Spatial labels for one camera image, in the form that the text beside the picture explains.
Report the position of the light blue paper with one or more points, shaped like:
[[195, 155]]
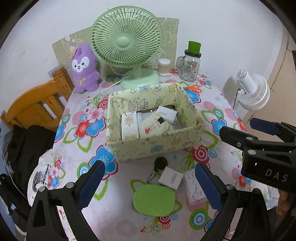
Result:
[[53, 70]]

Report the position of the small white box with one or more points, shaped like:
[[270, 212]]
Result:
[[170, 178]]

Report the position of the beige printed board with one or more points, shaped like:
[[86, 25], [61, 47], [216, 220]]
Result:
[[170, 30]]

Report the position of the wooden chair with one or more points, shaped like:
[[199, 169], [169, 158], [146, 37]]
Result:
[[34, 102]]

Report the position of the person's right hand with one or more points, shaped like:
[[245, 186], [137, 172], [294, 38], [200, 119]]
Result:
[[285, 204]]

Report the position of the glass mug with green lid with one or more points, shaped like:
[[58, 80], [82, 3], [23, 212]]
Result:
[[189, 69]]

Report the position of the floral tablecloth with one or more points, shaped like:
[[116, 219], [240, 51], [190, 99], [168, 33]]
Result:
[[143, 169]]

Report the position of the green case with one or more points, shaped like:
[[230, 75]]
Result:
[[153, 200]]

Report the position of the white standing fan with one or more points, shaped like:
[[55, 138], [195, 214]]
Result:
[[252, 88]]

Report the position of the printed storage box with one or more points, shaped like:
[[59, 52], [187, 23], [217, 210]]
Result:
[[148, 150]]

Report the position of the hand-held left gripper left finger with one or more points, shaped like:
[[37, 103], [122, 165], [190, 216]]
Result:
[[91, 185]]

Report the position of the white mesh packet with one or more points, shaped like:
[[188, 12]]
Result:
[[193, 187]]

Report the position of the black clothing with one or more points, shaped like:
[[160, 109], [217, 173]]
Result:
[[30, 148]]

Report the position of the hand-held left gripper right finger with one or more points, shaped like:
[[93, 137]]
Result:
[[208, 185]]

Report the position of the black key fob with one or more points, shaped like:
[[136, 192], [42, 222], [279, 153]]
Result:
[[160, 163]]

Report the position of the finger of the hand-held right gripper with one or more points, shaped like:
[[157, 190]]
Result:
[[245, 140], [263, 125]]

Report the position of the white charger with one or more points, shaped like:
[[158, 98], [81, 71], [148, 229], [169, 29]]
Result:
[[166, 113]]

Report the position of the cotton swab jar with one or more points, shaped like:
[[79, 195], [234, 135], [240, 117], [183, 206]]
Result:
[[164, 68]]

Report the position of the cream tall carton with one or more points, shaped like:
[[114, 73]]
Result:
[[129, 126]]

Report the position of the purple plush toy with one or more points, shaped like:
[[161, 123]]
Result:
[[84, 76]]

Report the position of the green desk fan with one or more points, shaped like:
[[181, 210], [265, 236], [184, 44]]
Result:
[[123, 42]]

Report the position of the cream round case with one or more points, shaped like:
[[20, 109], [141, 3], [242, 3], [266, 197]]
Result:
[[150, 126]]

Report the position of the black bag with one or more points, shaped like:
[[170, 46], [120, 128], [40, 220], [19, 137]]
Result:
[[11, 208]]

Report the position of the white printed shirt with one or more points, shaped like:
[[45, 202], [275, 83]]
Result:
[[40, 178]]

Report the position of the beige door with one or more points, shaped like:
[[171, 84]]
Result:
[[282, 92]]

